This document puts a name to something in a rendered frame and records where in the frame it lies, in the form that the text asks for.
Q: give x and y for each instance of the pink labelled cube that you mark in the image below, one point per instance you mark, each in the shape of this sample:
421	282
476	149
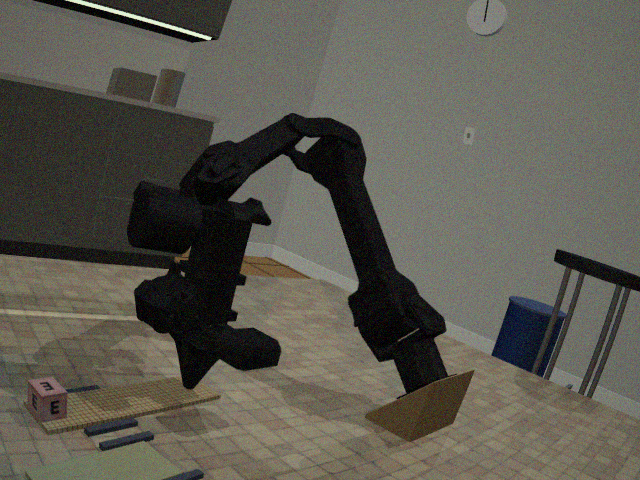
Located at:
52	394

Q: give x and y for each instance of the tan strip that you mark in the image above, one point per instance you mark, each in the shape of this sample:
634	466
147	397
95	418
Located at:
94	407

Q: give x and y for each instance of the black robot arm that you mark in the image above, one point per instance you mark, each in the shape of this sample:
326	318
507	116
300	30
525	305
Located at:
387	305

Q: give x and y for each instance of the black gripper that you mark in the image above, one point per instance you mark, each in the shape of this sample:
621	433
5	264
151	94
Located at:
201	345

